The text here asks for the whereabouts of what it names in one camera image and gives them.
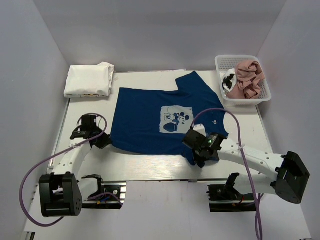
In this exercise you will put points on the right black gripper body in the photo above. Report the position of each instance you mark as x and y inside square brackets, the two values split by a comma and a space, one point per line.
[196, 150]

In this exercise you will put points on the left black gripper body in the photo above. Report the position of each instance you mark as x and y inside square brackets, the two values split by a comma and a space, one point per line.
[97, 131]

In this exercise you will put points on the white t shirt stack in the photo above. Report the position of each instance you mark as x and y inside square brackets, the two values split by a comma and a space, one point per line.
[89, 81]

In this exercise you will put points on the blue t shirt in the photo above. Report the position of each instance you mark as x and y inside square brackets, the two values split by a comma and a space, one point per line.
[154, 122]

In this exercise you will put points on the white black printed t shirt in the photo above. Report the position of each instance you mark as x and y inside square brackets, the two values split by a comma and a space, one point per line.
[229, 81]

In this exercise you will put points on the pink t shirt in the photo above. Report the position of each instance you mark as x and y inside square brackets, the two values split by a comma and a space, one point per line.
[249, 74]

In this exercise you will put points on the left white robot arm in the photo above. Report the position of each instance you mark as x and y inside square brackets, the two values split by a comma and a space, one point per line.
[62, 192]

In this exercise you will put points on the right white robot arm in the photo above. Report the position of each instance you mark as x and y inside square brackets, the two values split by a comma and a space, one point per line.
[283, 175]

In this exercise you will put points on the white plastic basket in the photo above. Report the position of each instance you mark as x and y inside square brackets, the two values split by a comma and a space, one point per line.
[225, 62]

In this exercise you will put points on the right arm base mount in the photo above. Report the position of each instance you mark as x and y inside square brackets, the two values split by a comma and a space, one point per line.
[224, 198]

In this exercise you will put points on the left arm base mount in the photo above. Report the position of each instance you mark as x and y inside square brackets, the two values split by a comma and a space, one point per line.
[112, 197]

